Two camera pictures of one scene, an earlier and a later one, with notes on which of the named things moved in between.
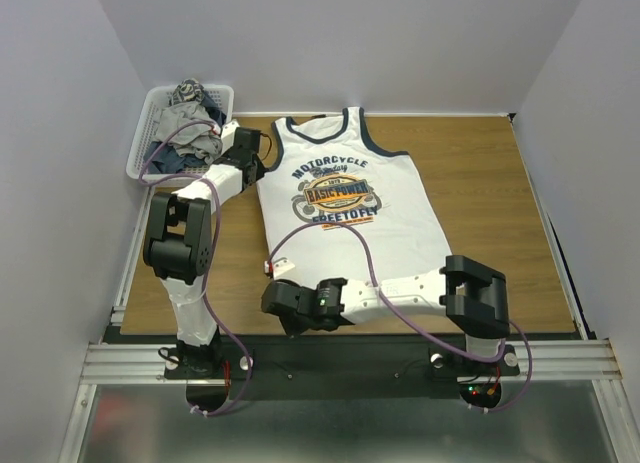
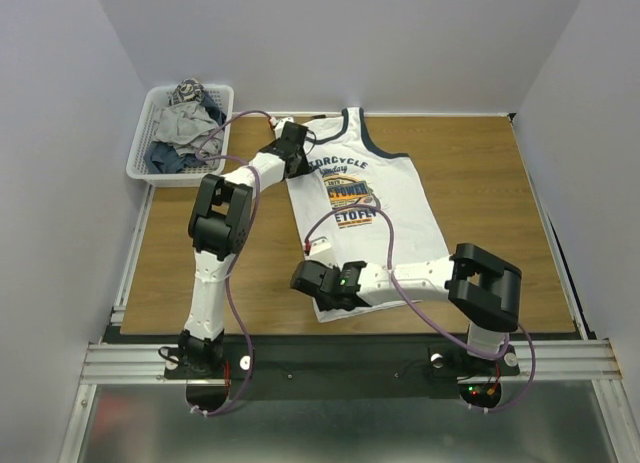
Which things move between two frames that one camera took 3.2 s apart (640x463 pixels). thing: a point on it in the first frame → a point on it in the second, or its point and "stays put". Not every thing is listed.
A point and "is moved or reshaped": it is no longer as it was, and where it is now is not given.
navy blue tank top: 168,160 stays put
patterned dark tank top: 187,90 stays put
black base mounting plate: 340,366 stays put
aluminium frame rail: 127,364 stays put
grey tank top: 200,141 stays put
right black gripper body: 291,324 → 307,280
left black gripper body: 260,169 → 303,168
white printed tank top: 340,205 is moved or reshaped
